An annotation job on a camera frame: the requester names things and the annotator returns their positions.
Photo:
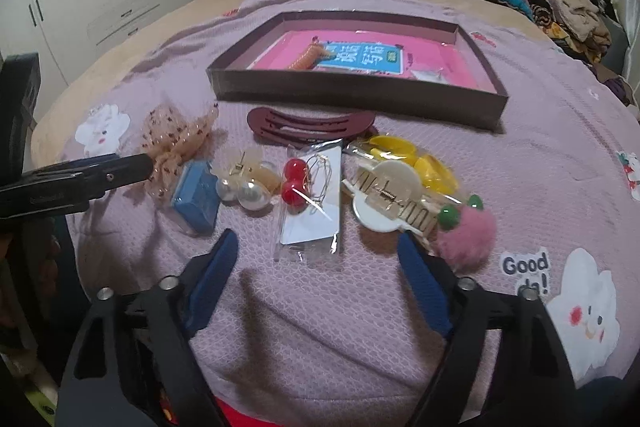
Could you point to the cream and gold hair claw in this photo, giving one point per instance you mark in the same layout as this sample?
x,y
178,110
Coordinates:
x,y
388,196

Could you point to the dark shallow cardboard box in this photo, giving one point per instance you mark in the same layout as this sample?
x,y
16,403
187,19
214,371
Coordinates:
x,y
233,80

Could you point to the pile of clothes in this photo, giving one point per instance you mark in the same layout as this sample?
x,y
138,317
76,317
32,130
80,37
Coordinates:
x,y
589,31

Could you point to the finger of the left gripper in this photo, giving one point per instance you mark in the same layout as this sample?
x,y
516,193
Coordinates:
x,y
65,188

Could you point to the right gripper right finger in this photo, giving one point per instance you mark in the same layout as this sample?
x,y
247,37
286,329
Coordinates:
x,y
531,384

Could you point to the pink book in box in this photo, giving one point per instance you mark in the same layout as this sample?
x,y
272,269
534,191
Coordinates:
x,y
372,53

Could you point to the red cherry earrings card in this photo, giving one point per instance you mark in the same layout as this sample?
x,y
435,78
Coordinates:
x,y
309,209

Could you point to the beige dotted mesh bow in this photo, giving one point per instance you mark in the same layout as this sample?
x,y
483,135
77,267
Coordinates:
x,y
171,140

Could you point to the beige bed sheet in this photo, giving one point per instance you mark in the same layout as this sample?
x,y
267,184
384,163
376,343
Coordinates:
x,y
125,56

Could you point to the purple patterned blanket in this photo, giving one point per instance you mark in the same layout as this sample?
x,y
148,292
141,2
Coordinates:
x,y
341,342

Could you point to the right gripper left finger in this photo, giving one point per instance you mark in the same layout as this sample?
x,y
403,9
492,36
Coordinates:
x,y
132,364

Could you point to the yellow hoop earrings bag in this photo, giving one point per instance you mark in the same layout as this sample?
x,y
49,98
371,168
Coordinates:
x,y
433,173

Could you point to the maroon hair clip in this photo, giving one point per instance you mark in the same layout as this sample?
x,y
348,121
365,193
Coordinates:
x,y
299,131

